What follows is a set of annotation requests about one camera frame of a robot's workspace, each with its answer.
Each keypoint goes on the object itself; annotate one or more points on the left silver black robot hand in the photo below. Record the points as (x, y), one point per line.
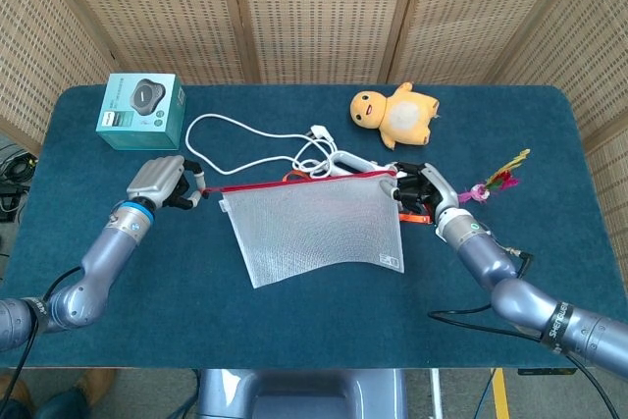
(157, 178)

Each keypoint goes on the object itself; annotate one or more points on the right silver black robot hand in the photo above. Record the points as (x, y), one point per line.
(434, 191)

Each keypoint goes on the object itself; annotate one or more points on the clear mesh zipper pouch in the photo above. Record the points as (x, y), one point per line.
(314, 227)

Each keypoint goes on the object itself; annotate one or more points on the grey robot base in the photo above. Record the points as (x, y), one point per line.
(304, 394)

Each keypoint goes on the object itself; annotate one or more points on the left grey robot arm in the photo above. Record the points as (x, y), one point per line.
(98, 262)

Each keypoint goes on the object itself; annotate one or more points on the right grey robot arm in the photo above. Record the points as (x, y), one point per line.
(490, 267)

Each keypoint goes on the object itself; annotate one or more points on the teal product box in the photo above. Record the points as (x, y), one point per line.
(137, 105)

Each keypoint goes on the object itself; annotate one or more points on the yellow plush toy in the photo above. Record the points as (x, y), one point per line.
(402, 117)

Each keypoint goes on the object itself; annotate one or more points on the white handheld garment steamer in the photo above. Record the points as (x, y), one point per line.
(337, 160)

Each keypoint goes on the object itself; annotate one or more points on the blue felt table mat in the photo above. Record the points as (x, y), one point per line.
(314, 321)

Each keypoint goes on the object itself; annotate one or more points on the white table leg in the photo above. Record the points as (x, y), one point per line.
(435, 394)

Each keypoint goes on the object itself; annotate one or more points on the woven bamboo folding screen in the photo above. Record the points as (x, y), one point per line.
(319, 12)

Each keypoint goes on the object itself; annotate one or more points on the brown shoe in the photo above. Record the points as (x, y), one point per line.
(10, 387)
(98, 384)

